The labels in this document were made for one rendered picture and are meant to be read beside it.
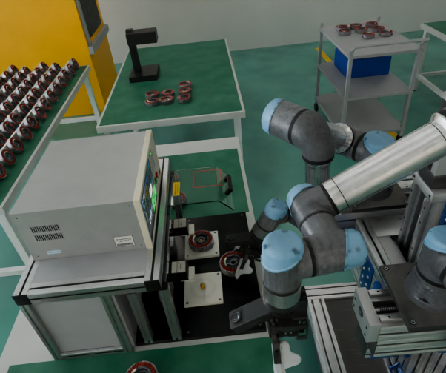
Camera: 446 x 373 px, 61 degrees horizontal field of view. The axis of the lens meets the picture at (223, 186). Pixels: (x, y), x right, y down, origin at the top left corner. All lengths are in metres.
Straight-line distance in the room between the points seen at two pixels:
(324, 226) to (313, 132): 0.42
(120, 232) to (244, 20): 5.54
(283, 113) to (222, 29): 5.38
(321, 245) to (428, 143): 0.29
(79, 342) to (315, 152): 1.02
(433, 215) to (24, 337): 1.51
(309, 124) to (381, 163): 0.35
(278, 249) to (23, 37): 4.51
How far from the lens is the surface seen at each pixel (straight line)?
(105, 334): 1.45
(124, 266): 1.25
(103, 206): 1.18
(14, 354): 1.69
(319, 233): 0.75
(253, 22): 6.54
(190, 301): 1.53
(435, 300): 1.23
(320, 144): 1.13
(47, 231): 1.29
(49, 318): 1.41
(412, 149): 0.84
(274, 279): 0.72
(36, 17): 4.85
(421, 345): 1.40
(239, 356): 1.43
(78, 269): 1.30
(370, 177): 0.82
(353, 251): 0.74
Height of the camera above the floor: 2.00
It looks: 37 degrees down
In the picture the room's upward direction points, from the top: 6 degrees counter-clockwise
